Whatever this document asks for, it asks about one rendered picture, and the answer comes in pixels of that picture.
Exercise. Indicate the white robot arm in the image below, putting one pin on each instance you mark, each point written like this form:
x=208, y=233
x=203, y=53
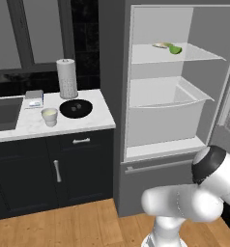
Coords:
x=191, y=199

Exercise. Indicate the grey ice cube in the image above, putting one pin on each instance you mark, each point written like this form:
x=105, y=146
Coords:
x=73, y=109
x=78, y=105

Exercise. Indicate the black ice bowl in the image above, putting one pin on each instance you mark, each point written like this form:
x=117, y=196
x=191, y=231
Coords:
x=76, y=108

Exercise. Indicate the white fridge drawer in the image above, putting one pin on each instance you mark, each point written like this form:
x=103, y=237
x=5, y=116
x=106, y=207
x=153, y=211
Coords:
x=165, y=119

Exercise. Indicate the grey fridge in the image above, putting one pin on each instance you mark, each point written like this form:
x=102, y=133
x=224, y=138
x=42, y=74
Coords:
x=158, y=96

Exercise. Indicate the white glass of lemonade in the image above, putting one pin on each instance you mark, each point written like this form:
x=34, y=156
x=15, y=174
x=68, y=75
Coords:
x=49, y=116

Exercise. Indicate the green lemon wedge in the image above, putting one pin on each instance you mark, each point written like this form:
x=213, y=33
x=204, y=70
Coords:
x=175, y=49

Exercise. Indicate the glass fridge shelf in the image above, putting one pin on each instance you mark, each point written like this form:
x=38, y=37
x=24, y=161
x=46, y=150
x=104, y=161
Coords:
x=187, y=53

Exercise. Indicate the black cupboard drawer front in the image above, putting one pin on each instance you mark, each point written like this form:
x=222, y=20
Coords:
x=84, y=141

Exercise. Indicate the black cupboard door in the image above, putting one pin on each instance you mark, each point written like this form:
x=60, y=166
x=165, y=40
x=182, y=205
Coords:
x=83, y=175
x=22, y=177

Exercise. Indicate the white paper towel roll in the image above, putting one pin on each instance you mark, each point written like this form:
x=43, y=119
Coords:
x=67, y=78

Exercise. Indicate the white soap dish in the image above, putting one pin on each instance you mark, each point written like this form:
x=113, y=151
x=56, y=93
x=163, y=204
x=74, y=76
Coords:
x=35, y=103

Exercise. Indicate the small white plate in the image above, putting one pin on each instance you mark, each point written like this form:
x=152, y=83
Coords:
x=160, y=45

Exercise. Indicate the dark sink basin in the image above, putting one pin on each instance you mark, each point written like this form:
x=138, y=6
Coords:
x=4, y=114

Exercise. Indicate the grey framed window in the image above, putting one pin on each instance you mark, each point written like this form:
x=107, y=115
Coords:
x=30, y=32

